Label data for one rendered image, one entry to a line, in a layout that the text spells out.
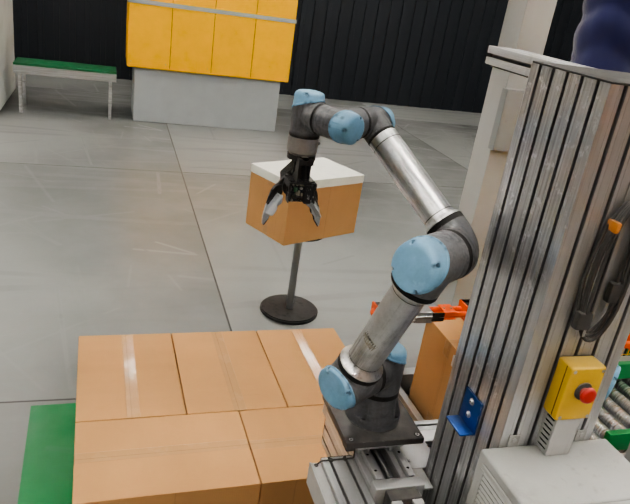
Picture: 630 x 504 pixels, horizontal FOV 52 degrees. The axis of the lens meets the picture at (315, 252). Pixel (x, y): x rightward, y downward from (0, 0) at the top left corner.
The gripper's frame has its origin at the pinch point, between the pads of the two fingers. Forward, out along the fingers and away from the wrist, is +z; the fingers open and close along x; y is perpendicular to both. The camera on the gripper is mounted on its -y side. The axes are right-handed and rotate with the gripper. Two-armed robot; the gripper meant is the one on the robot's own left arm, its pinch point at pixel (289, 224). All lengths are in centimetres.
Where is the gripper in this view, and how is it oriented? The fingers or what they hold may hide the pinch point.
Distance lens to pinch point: 171.4
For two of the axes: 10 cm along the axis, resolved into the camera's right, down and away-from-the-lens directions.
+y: 2.7, 4.1, -8.7
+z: -1.4, 9.1, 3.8
